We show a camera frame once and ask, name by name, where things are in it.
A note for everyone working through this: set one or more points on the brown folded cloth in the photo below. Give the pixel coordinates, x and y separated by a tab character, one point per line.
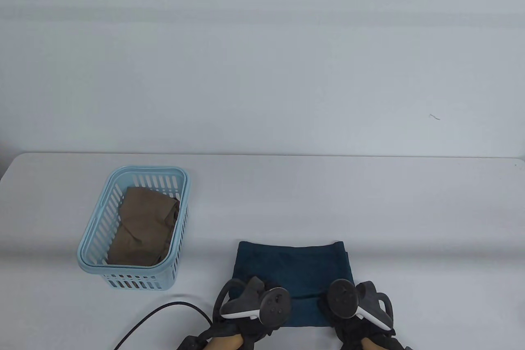
139	223

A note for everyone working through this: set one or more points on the person's left forearm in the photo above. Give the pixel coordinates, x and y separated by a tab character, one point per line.
223	342

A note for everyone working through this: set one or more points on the light blue plastic basket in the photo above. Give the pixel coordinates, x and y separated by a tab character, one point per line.
92	259

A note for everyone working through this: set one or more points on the person's left hand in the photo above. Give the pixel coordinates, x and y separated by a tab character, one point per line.
246	329

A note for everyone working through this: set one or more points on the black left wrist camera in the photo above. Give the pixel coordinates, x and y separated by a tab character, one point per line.
192	344

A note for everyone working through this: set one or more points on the grey white left controller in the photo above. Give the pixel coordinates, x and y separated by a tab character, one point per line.
275	305

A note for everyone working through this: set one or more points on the teal shorts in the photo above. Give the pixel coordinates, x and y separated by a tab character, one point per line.
295	264

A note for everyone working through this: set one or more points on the person's right forearm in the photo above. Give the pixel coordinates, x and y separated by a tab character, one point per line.
367	345

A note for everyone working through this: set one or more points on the person's right hand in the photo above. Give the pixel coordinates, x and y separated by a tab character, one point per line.
357	333

